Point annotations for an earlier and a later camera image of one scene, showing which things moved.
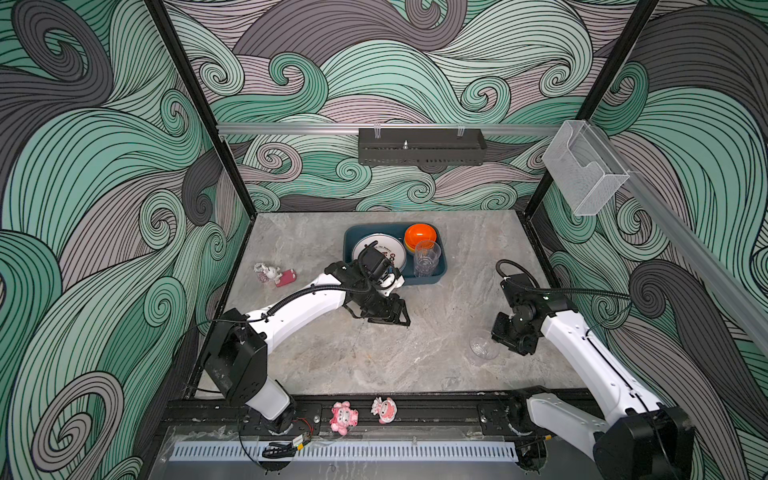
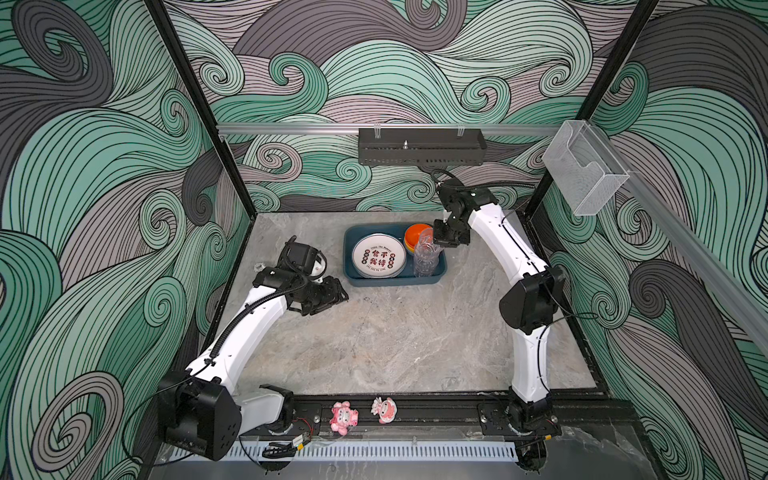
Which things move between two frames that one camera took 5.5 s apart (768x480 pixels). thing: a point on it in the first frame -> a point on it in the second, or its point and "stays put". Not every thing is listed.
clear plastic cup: (483, 345) -> (426, 253)
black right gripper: (498, 334) -> (439, 236)
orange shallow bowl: (418, 232) stays put
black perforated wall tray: (421, 146) stays put
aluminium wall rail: (528, 127) stays put
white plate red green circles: (391, 245) stays put
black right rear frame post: (546, 177) stays put
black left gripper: (392, 312) -> (332, 295)
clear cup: (426, 256) stays put
